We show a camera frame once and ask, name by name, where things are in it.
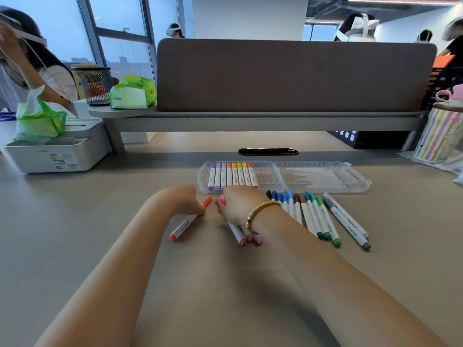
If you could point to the lime-yellow-ended white marker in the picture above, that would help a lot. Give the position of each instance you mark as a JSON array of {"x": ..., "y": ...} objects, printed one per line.
[{"x": 246, "y": 175}]

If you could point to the brown fabric desk divider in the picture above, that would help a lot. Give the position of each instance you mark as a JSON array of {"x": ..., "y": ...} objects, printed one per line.
[{"x": 296, "y": 75}]

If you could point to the amber-ended white marker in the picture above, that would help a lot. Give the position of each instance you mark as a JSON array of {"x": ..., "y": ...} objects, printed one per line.
[{"x": 234, "y": 175}]

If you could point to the lilac-ended white marker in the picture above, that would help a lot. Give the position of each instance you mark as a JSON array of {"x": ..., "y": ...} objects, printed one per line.
[
  {"x": 223, "y": 177},
  {"x": 217, "y": 177}
]

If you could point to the black plastic file rack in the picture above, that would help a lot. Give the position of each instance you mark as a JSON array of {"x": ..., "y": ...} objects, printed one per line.
[{"x": 439, "y": 86}]

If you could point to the orange paper sheet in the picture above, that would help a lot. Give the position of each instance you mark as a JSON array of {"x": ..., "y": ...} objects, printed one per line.
[{"x": 443, "y": 62}]

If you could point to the small white box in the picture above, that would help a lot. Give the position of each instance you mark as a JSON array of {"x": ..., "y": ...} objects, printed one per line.
[{"x": 85, "y": 109}]

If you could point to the orange-ended white marker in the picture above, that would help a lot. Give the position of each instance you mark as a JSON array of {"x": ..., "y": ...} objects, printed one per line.
[{"x": 229, "y": 175}]

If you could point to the white desk organizer box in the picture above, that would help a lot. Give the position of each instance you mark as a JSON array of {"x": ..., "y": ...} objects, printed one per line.
[{"x": 54, "y": 157}]

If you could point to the striped tumbler pink lid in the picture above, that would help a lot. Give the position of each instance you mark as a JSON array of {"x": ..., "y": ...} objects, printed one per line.
[{"x": 437, "y": 137}]

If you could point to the crumpled green tissue pack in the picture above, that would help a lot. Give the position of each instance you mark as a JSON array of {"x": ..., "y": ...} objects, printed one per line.
[{"x": 38, "y": 122}]

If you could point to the purple-ended white marker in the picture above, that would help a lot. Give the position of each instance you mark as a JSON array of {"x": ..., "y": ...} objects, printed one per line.
[{"x": 212, "y": 177}]

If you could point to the white tissue paper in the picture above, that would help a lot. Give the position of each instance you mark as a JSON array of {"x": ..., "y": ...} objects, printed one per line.
[{"x": 408, "y": 155}]

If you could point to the person's right forearm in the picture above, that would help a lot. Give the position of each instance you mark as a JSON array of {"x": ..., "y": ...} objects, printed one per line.
[{"x": 343, "y": 285}]

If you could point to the person's left hand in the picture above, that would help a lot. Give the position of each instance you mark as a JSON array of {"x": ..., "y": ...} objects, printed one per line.
[{"x": 186, "y": 200}]

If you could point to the white headset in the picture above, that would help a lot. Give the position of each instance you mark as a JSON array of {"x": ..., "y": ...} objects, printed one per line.
[{"x": 32, "y": 37}]

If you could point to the clear plastic marker case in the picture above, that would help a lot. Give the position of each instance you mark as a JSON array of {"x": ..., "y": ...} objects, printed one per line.
[{"x": 318, "y": 177}]

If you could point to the linear ceiling light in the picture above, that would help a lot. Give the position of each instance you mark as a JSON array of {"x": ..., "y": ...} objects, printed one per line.
[{"x": 405, "y": 0}]

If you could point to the orange-red-ended white marker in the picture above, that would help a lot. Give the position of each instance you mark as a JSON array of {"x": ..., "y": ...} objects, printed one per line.
[{"x": 182, "y": 227}]

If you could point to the black mesh pen holder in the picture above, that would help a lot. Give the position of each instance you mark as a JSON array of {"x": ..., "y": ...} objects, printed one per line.
[{"x": 94, "y": 86}]

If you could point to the black smartphone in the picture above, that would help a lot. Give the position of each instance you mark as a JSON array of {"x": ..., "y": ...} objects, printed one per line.
[{"x": 267, "y": 151}]

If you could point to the group of cool-coloured white markers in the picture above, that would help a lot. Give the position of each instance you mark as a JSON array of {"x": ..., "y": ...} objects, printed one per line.
[{"x": 311, "y": 216}]

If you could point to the person's right hand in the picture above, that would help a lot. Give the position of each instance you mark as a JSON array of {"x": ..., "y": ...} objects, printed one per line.
[{"x": 240, "y": 205}]

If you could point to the dark window frame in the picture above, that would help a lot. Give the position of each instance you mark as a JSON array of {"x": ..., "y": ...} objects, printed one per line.
[{"x": 117, "y": 32}]

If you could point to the yellow-ended white marker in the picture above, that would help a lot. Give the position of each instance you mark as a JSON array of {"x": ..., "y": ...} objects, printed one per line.
[{"x": 240, "y": 175}]

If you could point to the person's left forearm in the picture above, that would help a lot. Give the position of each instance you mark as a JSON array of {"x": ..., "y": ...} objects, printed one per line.
[{"x": 108, "y": 285}]

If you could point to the red-ended white marker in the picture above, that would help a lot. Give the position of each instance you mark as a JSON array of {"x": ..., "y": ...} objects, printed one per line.
[{"x": 252, "y": 177}]

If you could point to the grey desk riser shelf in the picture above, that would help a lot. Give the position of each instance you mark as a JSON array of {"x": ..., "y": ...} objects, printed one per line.
[{"x": 253, "y": 123}]

